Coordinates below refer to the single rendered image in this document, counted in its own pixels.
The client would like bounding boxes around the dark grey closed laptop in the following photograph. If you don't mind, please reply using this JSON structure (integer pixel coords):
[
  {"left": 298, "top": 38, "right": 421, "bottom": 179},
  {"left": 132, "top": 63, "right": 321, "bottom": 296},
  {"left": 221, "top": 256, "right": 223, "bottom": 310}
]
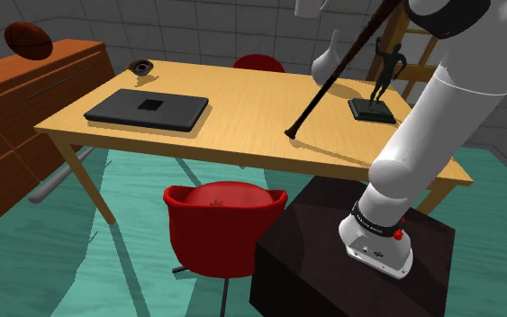
[{"left": 83, "top": 87, "right": 211, "bottom": 133}]

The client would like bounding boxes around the brown wooden chest of drawers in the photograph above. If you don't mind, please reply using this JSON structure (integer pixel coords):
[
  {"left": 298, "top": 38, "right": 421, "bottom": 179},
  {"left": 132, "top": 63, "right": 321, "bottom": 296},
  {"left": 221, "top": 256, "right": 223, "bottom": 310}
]
[{"left": 0, "top": 38, "right": 116, "bottom": 242}]

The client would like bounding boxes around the red tub chair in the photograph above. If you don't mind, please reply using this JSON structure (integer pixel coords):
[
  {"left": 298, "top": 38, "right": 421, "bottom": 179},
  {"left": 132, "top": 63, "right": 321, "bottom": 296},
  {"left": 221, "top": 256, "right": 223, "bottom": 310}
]
[
  {"left": 162, "top": 180, "right": 289, "bottom": 317},
  {"left": 231, "top": 52, "right": 286, "bottom": 75}
]

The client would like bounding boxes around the light wooden table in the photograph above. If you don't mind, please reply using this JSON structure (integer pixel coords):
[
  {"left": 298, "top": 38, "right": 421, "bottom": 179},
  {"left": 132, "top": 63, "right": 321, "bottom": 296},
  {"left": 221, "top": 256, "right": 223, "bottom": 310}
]
[{"left": 34, "top": 59, "right": 475, "bottom": 226}]

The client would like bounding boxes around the small dark round bowl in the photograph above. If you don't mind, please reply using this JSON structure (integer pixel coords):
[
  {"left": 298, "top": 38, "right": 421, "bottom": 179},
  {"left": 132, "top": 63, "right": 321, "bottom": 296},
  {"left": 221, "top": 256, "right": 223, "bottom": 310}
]
[{"left": 125, "top": 58, "right": 155, "bottom": 77}]

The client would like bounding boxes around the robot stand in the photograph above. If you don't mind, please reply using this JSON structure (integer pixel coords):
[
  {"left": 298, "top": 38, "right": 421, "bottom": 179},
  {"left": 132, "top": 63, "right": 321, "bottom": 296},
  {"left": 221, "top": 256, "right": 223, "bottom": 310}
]
[{"left": 249, "top": 175, "right": 457, "bottom": 317}]

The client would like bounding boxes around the teal floor rug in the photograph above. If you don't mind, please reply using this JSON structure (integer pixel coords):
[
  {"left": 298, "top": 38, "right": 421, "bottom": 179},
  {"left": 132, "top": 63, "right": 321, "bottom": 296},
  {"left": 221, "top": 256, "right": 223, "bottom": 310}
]
[{"left": 0, "top": 146, "right": 507, "bottom": 317}]

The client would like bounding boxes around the dark brown baseball bat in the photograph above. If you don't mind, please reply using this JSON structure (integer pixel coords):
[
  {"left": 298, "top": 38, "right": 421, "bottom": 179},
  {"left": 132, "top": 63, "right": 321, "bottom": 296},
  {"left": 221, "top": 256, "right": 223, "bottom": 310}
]
[{"left": 284, "top": 0, "right": 403, "bottom": 141}]

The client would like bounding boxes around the brown oval football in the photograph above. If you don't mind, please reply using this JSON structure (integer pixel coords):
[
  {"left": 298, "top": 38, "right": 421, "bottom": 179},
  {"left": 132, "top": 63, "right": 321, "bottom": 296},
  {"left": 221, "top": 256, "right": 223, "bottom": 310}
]
[{"left": 3, "top": 21, "right": 54, "bottom": 61}]

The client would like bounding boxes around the dark human figure statue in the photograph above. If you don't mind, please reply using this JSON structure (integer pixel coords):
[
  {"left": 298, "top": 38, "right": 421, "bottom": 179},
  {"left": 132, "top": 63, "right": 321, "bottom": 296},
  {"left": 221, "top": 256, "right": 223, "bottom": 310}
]
[{"left": 347, "top": 36, "right": 409, "bottom": 126}]

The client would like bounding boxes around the grey metal baseball bat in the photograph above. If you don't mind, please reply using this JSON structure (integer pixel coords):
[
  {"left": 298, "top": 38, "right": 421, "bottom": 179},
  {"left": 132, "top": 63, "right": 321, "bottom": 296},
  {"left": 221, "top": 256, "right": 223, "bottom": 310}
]
[{"left": 27, "top": 146, "right": 96, "bottom": 205}]

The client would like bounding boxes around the wooden ladder shelf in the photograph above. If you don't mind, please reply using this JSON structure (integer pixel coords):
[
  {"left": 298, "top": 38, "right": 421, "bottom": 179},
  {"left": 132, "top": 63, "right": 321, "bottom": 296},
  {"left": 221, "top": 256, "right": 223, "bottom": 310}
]
[{"left": 365, "top": 0, "right": 439, "bottom": 103}]

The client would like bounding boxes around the white narrow-necked vase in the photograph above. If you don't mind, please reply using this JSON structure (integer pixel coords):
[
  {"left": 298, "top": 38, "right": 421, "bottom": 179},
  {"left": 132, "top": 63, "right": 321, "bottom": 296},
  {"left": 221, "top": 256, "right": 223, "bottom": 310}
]
[{"left": 310, "top": 29, "right": 342, "bottom": 86}]

